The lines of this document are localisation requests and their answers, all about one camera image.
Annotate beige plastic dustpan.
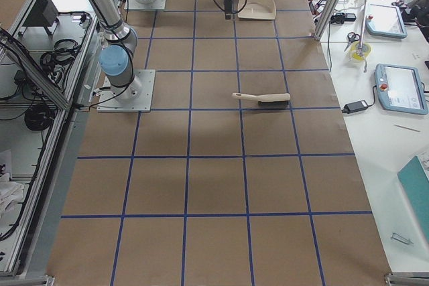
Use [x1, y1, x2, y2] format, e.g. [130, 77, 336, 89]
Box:
[237, 0, 276, 20]

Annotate beige hand brush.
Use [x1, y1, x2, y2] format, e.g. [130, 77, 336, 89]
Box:
[231, 92, 291, 109]

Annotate upper blue teach pendant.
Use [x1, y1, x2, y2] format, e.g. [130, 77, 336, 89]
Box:
[365, 4, 408, 39]

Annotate blue teach pendant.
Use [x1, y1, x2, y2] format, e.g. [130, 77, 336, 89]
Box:
[365, 4, 408, 39]
[374, 64, 428, 115]

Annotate yellow tape roll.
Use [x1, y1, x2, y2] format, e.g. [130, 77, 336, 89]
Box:
[349, 42, 372, 62]

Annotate lower blue teach pendant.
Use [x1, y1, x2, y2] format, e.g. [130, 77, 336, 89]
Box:
[374, 64, 428, 115]

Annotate teal notebook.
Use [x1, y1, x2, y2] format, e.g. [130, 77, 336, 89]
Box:
[397, 155, 428, 241]

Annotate white crumpled cloth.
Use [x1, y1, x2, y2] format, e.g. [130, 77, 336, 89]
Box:
[0, 150, 25, 220]

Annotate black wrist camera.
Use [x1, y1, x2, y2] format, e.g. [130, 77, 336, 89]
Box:
[223, 0, 233, 20]

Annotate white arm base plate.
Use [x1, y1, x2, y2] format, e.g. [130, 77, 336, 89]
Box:
[124, 0, 166, 11]
[96, 70, 156, 113]

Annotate black handled scissors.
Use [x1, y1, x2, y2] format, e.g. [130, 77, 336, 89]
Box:
[344, 32, 361, 52]

